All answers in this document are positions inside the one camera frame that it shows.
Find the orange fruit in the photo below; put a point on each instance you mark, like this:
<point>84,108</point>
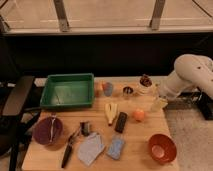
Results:
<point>139,115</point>

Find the small black metal clip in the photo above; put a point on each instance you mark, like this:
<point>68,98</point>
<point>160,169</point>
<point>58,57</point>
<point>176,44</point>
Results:
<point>85,128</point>

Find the light blue towel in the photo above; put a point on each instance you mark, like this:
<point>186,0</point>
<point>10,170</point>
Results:
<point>90,148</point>

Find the small metal cup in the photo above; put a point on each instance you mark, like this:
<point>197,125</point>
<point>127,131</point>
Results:
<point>127,91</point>

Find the green plastic tray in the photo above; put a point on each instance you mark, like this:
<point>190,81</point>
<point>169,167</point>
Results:
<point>67,91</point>

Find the red bowl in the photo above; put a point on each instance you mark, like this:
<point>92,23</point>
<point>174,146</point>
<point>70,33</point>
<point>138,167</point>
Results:
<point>162,149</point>

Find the metal spoon in bowl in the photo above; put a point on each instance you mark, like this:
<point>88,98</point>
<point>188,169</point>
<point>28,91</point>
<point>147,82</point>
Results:
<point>53,118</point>

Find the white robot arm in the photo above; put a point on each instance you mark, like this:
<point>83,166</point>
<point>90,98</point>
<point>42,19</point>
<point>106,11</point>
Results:
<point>189,71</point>

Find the blue sponge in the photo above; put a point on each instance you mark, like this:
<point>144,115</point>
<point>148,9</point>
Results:
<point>116,147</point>

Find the black handled knife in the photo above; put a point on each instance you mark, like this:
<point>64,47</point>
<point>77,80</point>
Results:
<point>69,147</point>

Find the blue cup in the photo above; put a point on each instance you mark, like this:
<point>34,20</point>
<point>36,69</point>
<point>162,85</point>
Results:
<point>107,88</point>

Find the white cup with brown contents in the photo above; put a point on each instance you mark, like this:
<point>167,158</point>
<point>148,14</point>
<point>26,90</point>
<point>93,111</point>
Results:
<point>145,84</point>

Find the black rectangular block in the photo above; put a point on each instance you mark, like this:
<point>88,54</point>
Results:
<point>121,121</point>

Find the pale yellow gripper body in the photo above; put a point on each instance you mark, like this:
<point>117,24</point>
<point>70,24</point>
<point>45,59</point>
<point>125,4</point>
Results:
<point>158,104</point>

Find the purple bowl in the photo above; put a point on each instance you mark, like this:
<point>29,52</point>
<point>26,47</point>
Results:
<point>41,132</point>

